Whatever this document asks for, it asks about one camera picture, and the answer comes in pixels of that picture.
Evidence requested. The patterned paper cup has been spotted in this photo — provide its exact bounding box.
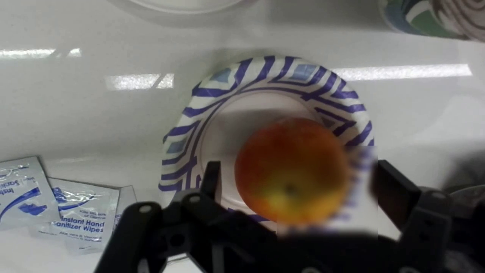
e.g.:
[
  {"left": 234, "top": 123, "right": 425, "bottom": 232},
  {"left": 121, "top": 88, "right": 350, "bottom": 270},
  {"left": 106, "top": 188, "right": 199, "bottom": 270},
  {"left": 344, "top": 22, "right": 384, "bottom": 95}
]
[{"left": 376, "top": 0, "right": 485, "bottom": 42}]

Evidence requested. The red yellow apple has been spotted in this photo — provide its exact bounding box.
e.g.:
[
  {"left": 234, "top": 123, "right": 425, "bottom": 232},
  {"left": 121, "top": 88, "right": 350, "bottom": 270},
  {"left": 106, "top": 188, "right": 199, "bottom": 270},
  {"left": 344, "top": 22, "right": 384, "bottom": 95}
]
[{"left": 235, "top": 118, "right": 350, "bottom": 226}]

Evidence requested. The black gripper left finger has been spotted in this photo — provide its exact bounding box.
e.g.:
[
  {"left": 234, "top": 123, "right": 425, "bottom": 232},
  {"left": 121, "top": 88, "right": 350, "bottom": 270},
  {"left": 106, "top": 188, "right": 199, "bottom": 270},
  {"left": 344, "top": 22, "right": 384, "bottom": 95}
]
[{"left": 200, "top": 160, "right": 221, "bottom": 200}]

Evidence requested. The hand sanitizer wipe packet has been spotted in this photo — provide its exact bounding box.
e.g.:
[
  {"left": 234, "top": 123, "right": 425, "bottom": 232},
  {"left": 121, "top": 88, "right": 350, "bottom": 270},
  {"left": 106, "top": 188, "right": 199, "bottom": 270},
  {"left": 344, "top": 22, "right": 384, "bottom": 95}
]
[{"left": 0, "top": 156, "right": 59, "bottom": 230}]

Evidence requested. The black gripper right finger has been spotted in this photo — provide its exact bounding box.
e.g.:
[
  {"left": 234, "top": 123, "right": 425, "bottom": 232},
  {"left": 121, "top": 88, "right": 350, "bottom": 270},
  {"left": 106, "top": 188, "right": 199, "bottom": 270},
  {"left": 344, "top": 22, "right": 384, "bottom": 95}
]
[{"left": 368, "top": 159, "right": 421, "bottom": 230}]

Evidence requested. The white plate of coffee beans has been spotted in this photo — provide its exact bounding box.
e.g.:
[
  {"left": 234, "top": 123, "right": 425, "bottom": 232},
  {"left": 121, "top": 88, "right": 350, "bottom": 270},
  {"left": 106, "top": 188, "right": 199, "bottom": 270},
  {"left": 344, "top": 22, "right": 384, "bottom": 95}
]
[{"left": 106, "top": 0, "right": 256, "bottom": 22}]

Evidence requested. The blue patterned paper plate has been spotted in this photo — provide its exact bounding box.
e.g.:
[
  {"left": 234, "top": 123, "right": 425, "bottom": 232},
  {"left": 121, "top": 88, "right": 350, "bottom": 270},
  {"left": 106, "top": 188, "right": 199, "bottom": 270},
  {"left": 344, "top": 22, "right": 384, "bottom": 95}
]
[{"left": 158, "top": 54, "right": 374, "bottom": 232}]

